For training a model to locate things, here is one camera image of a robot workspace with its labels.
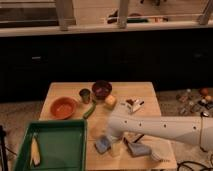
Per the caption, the orange bowl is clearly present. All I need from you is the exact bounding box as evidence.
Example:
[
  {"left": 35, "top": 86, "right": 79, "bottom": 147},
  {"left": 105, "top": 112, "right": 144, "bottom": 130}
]
[{"left": 50, "top": 97, "right": 77, "bottom": 120}]

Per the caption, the wooden block brush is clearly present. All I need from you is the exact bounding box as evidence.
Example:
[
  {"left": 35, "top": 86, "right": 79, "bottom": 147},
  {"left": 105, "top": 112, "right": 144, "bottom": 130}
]
[{"left": 123, "top": 133, "right": 143, "bottom": 144}]

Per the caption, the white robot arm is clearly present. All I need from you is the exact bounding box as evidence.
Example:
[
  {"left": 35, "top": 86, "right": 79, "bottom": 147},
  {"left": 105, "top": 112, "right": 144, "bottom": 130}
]
[{"left": 106, "top": 114, "right": 213, "bottom": 151}]

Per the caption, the small metal cup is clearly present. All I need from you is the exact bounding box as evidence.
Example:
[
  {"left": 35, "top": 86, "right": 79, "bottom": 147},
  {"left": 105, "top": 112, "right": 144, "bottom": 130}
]
[{"left": 79, "top": 88, "right": 91, "bottom": 104}]

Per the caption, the green cucumber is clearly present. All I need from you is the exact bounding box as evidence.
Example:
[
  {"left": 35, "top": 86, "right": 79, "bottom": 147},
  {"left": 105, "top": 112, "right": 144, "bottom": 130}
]
[{"left": 83, "top": 100, "right": 97, "bottom": 119}]

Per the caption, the dark maroon bowl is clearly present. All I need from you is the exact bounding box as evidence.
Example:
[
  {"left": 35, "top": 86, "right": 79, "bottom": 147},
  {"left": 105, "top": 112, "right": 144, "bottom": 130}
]
[{"left": 92, "top": 80, "right": 112, "bottom": 100}]

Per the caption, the yellow corn cob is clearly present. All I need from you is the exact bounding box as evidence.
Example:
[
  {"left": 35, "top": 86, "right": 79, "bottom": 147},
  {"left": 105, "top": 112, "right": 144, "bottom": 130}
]
[{"left": 30, "top": 136, "right": 41, "bottom": 166}]

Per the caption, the grey folded cloth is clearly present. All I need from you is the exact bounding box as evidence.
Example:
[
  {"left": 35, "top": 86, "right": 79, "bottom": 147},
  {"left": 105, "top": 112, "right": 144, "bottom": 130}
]
[{"left": 128, "top": 143, "right": 152, "bottom": 157}]

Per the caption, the blue-grey sponge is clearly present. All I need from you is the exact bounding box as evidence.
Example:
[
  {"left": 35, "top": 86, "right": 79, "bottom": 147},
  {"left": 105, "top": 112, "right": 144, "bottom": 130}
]
[{"left": 94, "top": 136, "right": 111, "bottom": 154}]

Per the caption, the green plastic tray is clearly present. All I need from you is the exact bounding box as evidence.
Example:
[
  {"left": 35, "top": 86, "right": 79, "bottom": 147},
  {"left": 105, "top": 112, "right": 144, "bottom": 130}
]
[{"left": 13, "top": 119, "right": 87, "bottom": 171}]

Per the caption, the clear plastic bag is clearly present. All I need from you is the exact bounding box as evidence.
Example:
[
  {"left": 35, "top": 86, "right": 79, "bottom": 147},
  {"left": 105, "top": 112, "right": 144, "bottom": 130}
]
[{"left": 148, "top": 140, "right": 171, "bottom": 162}]

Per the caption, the spice bottles cluster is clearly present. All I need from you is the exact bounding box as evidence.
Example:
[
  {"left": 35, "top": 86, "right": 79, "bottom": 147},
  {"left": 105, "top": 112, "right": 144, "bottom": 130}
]
[{"left": 176, "top": 88, "right": 213, "bottom": 117}]

